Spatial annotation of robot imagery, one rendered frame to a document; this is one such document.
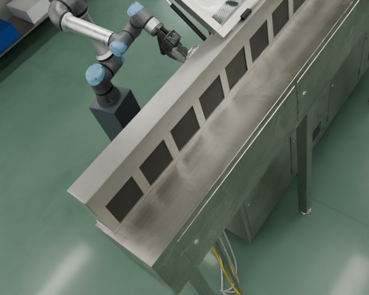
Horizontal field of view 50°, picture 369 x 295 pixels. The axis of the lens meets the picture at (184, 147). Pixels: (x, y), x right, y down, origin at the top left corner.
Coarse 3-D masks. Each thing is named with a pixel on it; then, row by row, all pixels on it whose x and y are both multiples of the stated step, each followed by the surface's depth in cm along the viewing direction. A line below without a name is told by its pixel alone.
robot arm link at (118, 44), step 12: (48, 12) 196; (60, 12) 192; (60, 24) 192; (72, 24) 191; (84, 24) 190; (84, 36) 192; (96, 36) 188; (108, 36) 186; (120, 36) 186; (132, 36) 188; (120, 48) 184
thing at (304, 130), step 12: (312, 108) 181; (312, 120) 188; (300, 132) 192; (312, 132) 196; (300, 144) 200; (300, 156) 209; (300, 168) 218; (300, 180) 229; (300, 192) 241; (300, 204) 254; (192, 276) 148; (192, 288) 158; (204, 288) 164
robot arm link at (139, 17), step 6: (132, 6) 181; (138, 6) 181; (132, 12) 182; (138, 12) 181; (144, 12) 182; (132, 18) 184; (138, 18) 182; (144, 18) 182; (150, 18) 182; (132, 24) 187; (138, 24) 185; (144, 24) 183
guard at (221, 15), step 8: (200, 0) 132; (208, 0) 132; (216, 0) 133; (224, 0) 134; (232, 0) 135; (240, 0) 136; (208, 8) 132; (216, 8) 132; (224, 8) 133; (232, 8) 134; (216, 16) 132; (224, 16) 133
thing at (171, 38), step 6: (162, 24) 182; (156, 30) 183; (162, 30) 183; (174, 30) 183; (162, 36) 184; (168, 36) 182; (174, 36) 183; (180, 36) 184; (162, 42) 184; (168, 42) 181; (174, 42) 182; (168, 48) 187
